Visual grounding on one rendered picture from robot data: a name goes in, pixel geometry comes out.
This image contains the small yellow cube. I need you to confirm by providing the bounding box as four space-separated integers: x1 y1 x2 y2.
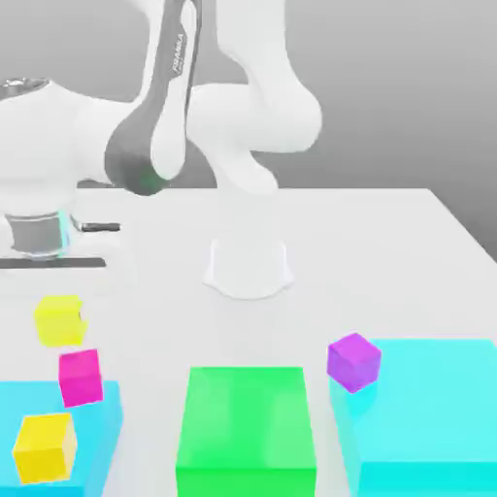
33 294 89 348
12 412 79 485

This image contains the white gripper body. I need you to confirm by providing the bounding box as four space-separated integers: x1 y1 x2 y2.
0 253 110 291

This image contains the large green box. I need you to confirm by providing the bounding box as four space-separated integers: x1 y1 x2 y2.
175 365 318 497

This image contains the large cyan box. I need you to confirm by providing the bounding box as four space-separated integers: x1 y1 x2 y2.
0 380 124 497
328 338 497 497

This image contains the small magenta cube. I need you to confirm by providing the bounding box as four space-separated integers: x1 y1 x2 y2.
57 348 105 410

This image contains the small purple cube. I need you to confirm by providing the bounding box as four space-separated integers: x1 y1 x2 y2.
325 331 383 395

